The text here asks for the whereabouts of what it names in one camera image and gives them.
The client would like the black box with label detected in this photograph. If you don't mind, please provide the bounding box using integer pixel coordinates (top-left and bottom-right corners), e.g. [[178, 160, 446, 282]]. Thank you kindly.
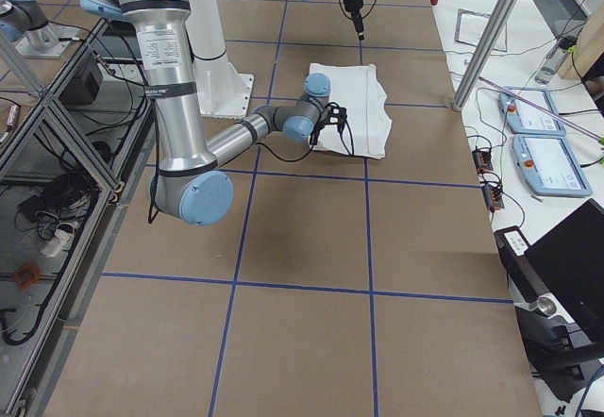
[[494, 225, 530, 267]]

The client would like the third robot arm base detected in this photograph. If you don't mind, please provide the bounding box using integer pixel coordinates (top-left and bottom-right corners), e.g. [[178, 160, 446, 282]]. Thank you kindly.
[[1, 0, 66, 58]]

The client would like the framed paper sheet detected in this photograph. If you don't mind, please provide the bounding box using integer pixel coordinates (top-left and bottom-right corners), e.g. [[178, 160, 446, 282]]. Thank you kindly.
[[454, 8, 508, 53]]

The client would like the orange black connector block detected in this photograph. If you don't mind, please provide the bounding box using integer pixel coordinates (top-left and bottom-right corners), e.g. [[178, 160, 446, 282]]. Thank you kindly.
[[472, 149, 494, 174]]

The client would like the black monitor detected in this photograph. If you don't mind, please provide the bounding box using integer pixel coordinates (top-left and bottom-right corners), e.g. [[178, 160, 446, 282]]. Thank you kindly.
[[525, 199, 603, 342]]

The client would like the near blue teach pendant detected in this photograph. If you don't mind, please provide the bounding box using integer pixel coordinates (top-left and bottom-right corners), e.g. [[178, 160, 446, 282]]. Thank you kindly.
[[512, 134, 593, 198]]

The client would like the white power strip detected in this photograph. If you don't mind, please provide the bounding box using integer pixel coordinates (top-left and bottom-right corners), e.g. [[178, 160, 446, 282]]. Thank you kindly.
[[41, 225, 74, 258]]

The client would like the clear water bottle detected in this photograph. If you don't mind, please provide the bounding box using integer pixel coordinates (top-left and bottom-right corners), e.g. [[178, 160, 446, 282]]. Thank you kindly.
[[534, 36, 577, 86]]

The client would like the far blue teach pendant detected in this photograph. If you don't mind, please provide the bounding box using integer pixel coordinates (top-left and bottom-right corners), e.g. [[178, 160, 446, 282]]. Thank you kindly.
[[498, 87, 566, 137]]

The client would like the aluminium frame post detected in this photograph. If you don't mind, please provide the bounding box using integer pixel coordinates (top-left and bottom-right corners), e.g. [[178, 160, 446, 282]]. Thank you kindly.
[[451, 0, 517, 111]]

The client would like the blue teach pendant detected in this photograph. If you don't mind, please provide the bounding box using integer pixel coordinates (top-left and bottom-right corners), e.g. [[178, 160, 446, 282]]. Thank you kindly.
[[512, 134, 593, 198], [498, 87, 566, 137]]

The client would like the white long-sleeve printed shirt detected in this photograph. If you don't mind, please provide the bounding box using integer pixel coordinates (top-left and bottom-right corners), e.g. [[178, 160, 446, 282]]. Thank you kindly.
[[309, 63, 392, 159]]

